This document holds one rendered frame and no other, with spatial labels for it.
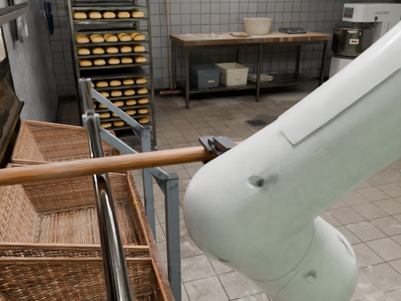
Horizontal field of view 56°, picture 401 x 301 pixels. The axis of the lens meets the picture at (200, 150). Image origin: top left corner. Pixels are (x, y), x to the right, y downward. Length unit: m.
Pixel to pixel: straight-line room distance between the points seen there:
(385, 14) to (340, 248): 5.87
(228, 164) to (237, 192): 0.03
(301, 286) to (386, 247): 2.32
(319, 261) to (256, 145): 0.14
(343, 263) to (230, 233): 0.15
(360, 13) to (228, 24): 1.87
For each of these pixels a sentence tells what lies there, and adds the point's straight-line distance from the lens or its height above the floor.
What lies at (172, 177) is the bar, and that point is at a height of 0.95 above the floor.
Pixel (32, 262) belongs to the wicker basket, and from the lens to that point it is 1.16.
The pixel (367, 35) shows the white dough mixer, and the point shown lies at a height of 0.91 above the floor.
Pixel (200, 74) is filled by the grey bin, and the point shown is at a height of 0.42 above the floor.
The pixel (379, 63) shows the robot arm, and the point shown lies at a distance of 0.33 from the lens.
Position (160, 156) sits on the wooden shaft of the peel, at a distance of 0.70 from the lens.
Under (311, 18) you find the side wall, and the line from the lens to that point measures 6.75.
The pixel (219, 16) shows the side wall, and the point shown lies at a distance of 6.02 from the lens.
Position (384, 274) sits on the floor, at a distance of 2.49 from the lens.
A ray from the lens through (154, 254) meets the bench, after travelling 1.47.
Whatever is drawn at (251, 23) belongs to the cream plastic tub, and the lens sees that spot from 5.69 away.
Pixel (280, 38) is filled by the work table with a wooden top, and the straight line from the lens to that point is 5.52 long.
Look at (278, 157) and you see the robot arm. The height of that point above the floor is 1.36.
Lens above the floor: 1.49
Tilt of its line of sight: 23 degrees down
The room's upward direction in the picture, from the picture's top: straight up
